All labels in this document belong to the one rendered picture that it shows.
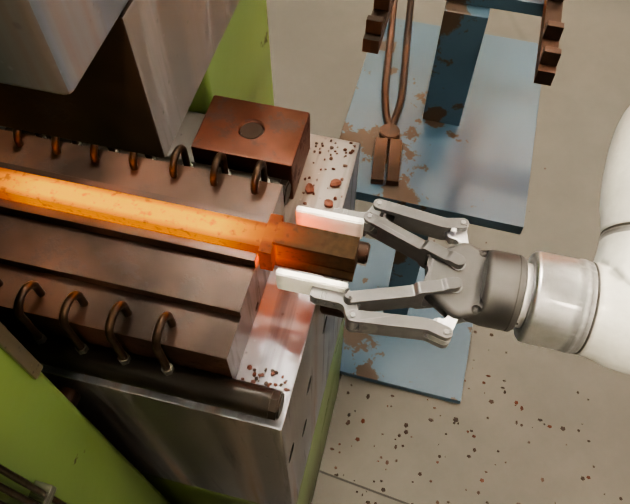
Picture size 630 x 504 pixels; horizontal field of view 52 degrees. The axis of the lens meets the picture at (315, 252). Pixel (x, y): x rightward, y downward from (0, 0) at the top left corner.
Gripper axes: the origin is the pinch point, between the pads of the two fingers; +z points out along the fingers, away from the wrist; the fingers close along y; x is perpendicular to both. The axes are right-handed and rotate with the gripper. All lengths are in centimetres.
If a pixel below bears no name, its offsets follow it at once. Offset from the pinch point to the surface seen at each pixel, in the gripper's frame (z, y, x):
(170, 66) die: 5.3, -9.6, 31.8
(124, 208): 19.8, -0.4, 1.5
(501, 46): -18, 63, -23
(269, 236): 4.4, -0.5, 2.0
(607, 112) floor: -64, 132, -100
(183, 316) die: 10.8, -9.3, -1.3
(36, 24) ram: 5.4, -17.4, 40.7
